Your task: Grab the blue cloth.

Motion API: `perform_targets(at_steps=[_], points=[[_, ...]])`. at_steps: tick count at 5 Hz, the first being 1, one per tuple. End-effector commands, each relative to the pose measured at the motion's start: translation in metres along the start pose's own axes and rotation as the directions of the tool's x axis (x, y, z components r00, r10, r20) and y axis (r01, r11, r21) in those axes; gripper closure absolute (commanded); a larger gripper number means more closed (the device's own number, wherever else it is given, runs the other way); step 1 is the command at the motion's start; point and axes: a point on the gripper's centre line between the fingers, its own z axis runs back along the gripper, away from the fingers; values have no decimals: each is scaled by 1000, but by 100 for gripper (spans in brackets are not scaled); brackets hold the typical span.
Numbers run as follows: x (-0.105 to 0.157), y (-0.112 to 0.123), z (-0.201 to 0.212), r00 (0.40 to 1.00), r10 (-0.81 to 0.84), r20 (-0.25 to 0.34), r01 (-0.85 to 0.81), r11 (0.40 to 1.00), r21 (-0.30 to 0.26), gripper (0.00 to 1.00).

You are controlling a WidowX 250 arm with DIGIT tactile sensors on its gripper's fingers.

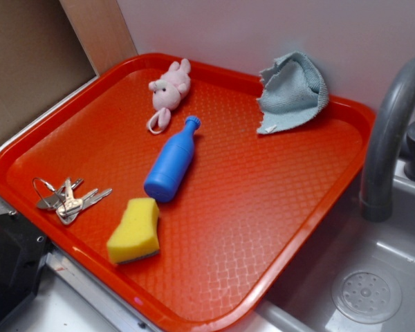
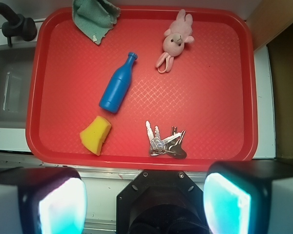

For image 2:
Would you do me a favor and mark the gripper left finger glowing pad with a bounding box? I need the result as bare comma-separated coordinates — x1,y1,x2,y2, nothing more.
0,167,87,234

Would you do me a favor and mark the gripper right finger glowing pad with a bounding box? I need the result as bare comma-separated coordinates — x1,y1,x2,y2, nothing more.
203,160,293,234

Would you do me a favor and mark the teal blue cloth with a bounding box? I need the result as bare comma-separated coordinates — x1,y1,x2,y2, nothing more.
72,0,121,45

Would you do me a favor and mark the yellow sponge piece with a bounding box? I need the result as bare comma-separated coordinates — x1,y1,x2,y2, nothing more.
80,116,112,156

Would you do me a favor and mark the bunch of silver keys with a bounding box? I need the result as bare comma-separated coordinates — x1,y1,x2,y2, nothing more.
146,120,187,159

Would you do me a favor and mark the grey sink basin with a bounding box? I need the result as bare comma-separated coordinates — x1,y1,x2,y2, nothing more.
0,42,37,129

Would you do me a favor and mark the blue plastic bottle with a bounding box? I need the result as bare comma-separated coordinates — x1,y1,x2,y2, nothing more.
99,52,138,113

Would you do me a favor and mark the red plastic tray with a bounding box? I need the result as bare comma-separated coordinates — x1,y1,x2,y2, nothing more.
26,6,258,172

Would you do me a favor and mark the black faucet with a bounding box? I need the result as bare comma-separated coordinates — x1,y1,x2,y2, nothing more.
0,2,38,47

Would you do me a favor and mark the wooden cabinet panel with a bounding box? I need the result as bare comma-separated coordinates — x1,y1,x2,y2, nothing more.
246,0,293,52

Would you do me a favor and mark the pink plush bunny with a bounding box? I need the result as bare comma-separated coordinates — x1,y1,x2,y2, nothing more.
155,9,195,74

